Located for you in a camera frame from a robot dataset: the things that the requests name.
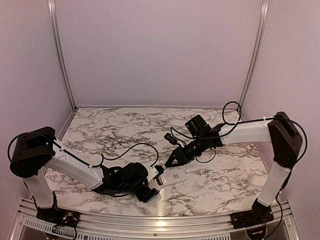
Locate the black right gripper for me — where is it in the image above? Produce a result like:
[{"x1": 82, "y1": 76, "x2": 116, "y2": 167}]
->
[{"x1": 165, "y1": 135, "x2": 208, "y2": 167}]

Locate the black AAA battery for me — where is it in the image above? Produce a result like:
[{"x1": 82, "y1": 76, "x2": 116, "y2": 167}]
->
[{"x1": 155, "y1": 176, "x2": 167, "y2": 187}]

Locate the white remote control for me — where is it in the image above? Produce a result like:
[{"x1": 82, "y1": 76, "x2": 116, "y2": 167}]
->
[{"x1": 159, "y1": 170, "x2": 188, "y2": 188}]

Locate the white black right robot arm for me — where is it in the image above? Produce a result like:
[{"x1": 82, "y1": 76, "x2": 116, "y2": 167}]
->
[{"x1": 165, "y1": 111, "x2": 308, "y2": 224}]

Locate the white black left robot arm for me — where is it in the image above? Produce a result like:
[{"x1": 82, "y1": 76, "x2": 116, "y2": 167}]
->
[{"x1": 7, "y1": 126, "x2": 164, "y2": 223}]

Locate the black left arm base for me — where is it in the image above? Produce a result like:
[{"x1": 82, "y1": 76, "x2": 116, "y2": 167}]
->
[{"x1": 36, "y1": 196, "x2": 80, "y2": 228}]

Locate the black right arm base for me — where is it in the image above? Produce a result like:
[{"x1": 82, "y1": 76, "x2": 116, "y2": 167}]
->
[{"x1": 230, "y1": 198, "x2": 275, "y2": 229}]

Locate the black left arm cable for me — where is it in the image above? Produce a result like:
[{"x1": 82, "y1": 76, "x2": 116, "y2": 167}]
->
[{"x1": 6, "y1": 132, "x2": 160, "y2": 171}]

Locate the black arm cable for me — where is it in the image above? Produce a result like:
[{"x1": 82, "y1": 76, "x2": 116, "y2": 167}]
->
[
  {"x1": 169, "y1": 100, "x2": 308, "y2": 163},
  {"x1": 6, "y1": 132, "x2": 160, "y2": 171}
]

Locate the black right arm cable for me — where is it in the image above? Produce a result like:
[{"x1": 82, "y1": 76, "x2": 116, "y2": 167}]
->
[{"x1": 169, "y1": 100, "x2": 308, "y2": 163}]

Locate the aluminium right corner post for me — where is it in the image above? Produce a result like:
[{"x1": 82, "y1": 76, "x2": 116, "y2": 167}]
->
[{"x1": 239, "y1": 0, "x2": 270, "y2": 109}]

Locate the aluminium corner post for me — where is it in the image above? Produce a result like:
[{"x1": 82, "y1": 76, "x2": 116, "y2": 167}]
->
[
  {"x1": 239, "y1": 0, "x2": 270, "y2": 109},
  {"x1": 47, "y1": 0, "x2": 77, "y2": 112}
]

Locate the aluminium left corner post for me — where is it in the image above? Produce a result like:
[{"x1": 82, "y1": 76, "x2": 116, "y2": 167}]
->
[{"x1": 47, "y1": 0, "x2": 77, "y2": 112}]

